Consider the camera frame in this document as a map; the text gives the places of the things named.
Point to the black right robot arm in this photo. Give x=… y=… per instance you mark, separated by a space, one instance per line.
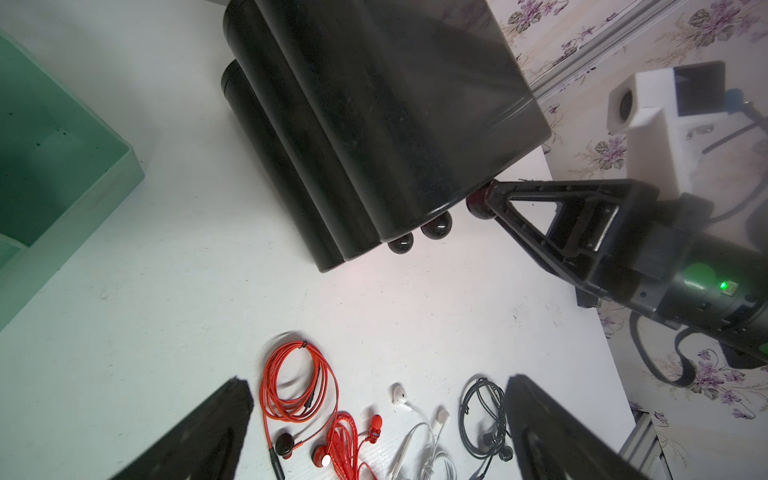
x=720 y=291

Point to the black earphones upper right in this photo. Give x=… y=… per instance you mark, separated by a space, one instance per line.
x=482 y=424

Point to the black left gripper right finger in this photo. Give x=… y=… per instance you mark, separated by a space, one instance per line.
x=550 y=443

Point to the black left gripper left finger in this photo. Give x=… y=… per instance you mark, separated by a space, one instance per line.
x=206 y=444

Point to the red earphones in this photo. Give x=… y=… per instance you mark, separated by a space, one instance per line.
x=342 y=445
x=298 y=396

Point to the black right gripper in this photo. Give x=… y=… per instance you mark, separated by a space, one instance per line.
x=613 y=238

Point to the white earphones centre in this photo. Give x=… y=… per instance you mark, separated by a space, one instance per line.
x=422 y=441

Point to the black drawer cabinet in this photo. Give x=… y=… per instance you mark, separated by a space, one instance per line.
x=374 y=118

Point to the green desk organizer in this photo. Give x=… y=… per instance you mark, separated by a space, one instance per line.
x=63 y=172

